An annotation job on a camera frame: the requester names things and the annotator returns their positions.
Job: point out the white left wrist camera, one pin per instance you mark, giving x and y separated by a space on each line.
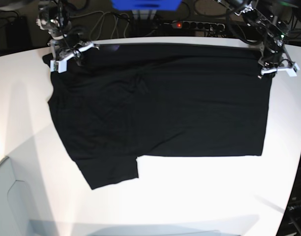
291 70

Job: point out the black power strip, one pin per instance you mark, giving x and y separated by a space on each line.
200 26

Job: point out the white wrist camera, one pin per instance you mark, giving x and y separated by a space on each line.
59 66
291 70

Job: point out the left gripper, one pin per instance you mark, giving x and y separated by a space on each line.
271 59

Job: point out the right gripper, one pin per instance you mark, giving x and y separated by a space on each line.
69 47

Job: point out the black T-shirt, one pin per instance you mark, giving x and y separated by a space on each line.
159 100

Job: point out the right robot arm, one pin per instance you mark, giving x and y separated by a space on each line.
54 17

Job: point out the blue box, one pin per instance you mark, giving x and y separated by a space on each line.
126 5

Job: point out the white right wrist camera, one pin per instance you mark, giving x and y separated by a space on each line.
59 66

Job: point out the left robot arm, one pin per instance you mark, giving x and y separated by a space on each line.
273 35

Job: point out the grey cabinet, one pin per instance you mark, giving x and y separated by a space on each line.
17 206

